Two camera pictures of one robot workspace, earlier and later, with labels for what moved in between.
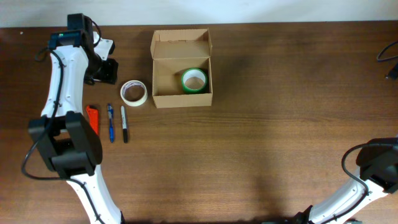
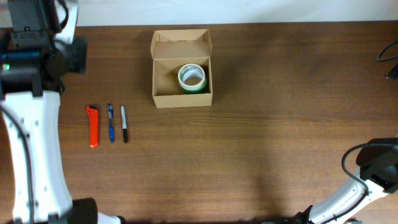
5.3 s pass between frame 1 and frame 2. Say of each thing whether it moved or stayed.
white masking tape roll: moved
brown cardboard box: stayed
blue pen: stayed
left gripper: moved
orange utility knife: stayed
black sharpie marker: stayed
